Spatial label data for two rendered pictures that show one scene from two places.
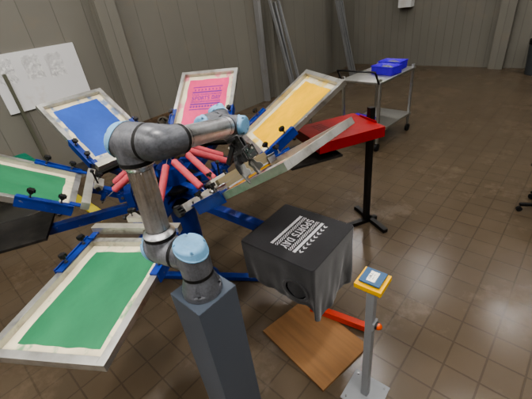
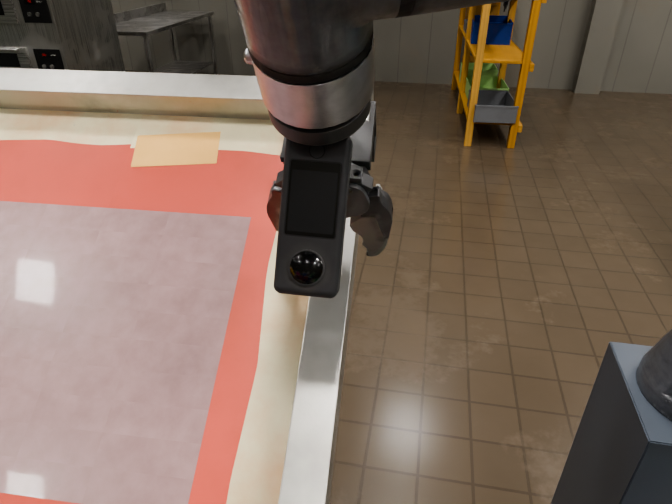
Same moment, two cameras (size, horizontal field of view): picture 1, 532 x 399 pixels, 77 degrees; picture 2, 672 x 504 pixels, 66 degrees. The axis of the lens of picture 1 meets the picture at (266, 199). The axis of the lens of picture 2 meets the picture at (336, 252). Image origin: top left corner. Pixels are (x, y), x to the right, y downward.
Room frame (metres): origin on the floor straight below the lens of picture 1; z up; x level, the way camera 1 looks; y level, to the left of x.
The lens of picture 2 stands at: (1.59, 0.40, 1.70)
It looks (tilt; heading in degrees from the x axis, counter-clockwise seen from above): 31 degrees down; 235
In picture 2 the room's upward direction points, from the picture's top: straight up
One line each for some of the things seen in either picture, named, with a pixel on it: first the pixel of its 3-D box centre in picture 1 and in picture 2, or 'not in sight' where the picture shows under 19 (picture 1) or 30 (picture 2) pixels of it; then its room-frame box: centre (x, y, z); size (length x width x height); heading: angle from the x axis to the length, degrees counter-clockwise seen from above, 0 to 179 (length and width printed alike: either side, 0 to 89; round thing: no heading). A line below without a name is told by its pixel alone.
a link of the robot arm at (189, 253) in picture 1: (191, 255); not in sight; (0.94, 0.29, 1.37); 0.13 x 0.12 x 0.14; 59
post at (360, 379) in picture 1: (368, 343); not in sight; (1.11, -0.44, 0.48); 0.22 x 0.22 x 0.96; 47
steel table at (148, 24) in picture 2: not in sight; (162, 53); (-0.50, -6.38, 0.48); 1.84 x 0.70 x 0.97; 44
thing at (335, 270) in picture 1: (333, 275); not in sight; (1.38, -0.32, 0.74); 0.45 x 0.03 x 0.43; 137
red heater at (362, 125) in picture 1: (337, 131); not in sight; (2.72, -0.69, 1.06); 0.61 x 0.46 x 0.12; 107
